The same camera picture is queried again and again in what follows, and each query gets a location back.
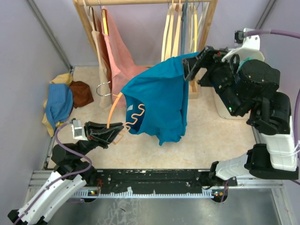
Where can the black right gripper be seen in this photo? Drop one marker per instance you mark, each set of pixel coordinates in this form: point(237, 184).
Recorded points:
point(209, 58)

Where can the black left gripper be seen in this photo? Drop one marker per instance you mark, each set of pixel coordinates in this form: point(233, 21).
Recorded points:
point(99, 130)

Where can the orange hanger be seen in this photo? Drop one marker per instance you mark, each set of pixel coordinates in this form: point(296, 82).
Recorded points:
point(117, 111)

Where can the blue t-shirt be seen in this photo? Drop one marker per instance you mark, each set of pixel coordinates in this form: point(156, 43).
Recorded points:
point(157, 101)

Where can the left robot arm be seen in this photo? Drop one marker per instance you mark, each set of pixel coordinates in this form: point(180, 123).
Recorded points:
point(73, 171)

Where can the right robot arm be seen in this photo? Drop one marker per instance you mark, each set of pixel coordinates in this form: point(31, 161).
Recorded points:
point(250, 87)

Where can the beige hanging t-shirt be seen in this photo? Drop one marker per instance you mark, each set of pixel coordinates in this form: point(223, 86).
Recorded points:
point(105, 75)

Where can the teal shirt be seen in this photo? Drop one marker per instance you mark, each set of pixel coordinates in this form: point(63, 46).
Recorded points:
point(243, 61)

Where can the brown shirt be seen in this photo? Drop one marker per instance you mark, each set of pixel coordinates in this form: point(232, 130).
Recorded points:
point(81, 94)

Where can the cream wooden hanger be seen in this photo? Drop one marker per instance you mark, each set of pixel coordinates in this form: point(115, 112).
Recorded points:
point(167, 36)

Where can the blue hanger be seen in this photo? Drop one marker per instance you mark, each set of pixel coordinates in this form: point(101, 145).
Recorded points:
point(183, 28)

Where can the light blue ribbed shirt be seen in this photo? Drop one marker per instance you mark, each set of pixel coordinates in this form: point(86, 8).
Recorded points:
point(59, 103)

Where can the white hanger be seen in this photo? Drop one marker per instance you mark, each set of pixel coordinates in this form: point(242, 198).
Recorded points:
point(200, 22)

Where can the yellow shirt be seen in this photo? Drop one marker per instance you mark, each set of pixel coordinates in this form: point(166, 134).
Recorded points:
point(63, 78)

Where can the light wooden hanger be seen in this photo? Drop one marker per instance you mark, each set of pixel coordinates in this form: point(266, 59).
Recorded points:
point(175, 49)

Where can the pink hanging t-shirt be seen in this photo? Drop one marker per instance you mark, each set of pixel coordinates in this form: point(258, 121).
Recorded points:
point(121, 65)

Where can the yellow hanger holding pink shirt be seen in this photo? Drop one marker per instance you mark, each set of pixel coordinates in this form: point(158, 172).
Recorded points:
point(104, 19)

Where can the wooden clothes rack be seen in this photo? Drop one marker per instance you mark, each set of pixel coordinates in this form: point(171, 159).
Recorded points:
point(82, 9)

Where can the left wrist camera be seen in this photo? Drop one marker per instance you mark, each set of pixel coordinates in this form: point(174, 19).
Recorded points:
point(77, 131)

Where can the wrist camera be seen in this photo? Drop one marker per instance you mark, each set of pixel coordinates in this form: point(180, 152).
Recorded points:
point(245, 46)
point(77, 131)

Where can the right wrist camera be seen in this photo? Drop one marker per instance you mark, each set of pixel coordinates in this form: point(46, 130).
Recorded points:
point(245, 46)

